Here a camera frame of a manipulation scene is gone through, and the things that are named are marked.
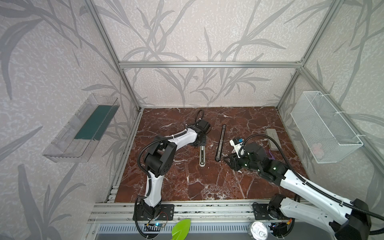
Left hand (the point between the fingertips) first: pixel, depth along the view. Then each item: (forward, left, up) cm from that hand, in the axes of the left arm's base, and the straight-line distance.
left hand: (202, 138), depth 98 cm
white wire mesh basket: (-18, -53, +32) cm, 64 cm away
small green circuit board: (-47, +21, -3) cm, 52 cm away
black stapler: (-13, -10, -1) cm, 16 cm away
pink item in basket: (-17, -57, +18) cm, 62 cm away
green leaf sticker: (-49, +10, -2) cm, 50 cm away
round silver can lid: (-49, -25, +4) cm, 55 cm away
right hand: (-17, -12, +14) cm, 25 cm away
